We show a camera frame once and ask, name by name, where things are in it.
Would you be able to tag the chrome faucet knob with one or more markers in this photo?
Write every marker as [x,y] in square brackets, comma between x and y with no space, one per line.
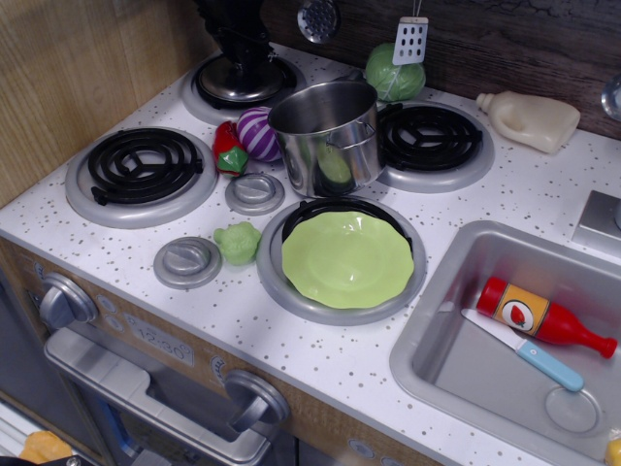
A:
[610,97]

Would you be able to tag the grey oven knob right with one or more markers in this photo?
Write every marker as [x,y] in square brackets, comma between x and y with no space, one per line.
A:
[256,400]

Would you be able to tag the hanging metal strainer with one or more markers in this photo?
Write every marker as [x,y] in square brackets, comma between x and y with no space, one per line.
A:
[319,20]

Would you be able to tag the light green toy lettuce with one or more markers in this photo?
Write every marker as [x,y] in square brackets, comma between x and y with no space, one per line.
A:
[238,243]

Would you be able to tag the red toy ketchup bottle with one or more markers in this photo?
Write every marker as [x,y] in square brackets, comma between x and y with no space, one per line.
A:
[538,317]

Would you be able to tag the white toy spatula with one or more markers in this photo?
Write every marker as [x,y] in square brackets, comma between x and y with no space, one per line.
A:
[410,42]

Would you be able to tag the yellow toy at bottom left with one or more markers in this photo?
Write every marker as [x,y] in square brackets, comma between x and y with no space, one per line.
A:
[44,446]

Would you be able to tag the grey stove knob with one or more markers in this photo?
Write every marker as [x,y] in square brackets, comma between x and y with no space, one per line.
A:
[254,194]
[187,263]

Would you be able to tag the grey oven door handle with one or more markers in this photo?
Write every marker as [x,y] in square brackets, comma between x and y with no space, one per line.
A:
[154,425]

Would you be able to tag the grey oven knob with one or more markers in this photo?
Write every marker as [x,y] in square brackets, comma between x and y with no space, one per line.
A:
[256,400]
[65,302]

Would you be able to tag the cream toy bottle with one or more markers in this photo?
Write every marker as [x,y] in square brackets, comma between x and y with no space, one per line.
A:
[538,122]

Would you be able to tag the blue handled toy knife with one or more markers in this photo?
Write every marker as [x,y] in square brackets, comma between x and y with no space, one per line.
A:
[553,368]

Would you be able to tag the black burner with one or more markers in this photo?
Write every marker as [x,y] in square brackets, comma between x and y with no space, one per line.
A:
[213,110]
[432,148]
[140,177]
[280,288]

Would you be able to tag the yellow toy at bottom right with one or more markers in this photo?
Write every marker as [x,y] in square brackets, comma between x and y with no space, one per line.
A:
[613,453]

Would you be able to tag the back right black burner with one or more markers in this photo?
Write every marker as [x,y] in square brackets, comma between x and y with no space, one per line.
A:
[432,148]

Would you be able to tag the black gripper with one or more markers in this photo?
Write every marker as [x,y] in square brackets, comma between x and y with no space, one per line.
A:
[238,29]

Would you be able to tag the green toy cabbage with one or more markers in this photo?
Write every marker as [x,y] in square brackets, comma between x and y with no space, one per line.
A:
[393,83]

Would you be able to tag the steel pot lid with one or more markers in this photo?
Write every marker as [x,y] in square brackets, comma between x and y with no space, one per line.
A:
[211,79]

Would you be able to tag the grey stove knob lower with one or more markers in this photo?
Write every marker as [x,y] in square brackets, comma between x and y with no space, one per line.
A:
[187,263]

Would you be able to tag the front right black burner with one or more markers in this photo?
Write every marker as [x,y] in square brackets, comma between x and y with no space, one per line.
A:
[280,288]

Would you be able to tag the back left black burner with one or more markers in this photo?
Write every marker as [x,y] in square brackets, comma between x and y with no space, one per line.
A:
[213,110]

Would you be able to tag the grey oven knob left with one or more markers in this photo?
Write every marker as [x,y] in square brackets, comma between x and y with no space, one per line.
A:
[65,302]

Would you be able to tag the grey stove knob upper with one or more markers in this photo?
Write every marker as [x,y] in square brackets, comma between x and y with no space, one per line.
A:
[254,194]

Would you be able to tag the stainless steel pot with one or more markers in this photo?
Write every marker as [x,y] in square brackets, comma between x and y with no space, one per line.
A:
[329,139]

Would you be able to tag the grey toy sink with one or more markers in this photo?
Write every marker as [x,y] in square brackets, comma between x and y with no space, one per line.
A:
[448,362]

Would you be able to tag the yellow toy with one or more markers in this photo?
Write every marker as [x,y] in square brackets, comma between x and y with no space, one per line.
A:
[44,446]
[613,453]

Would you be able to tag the red toy pepper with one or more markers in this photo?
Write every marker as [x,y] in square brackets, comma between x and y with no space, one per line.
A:
[229,154]

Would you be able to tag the front left black burner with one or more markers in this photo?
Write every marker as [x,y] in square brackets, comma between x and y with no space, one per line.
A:
[140,177]

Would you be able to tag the green plastic plate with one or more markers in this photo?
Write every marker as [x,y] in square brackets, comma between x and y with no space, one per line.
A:
[347,260]

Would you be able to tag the purple striped toy onion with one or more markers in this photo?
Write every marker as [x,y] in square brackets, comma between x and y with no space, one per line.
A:
[257,136]

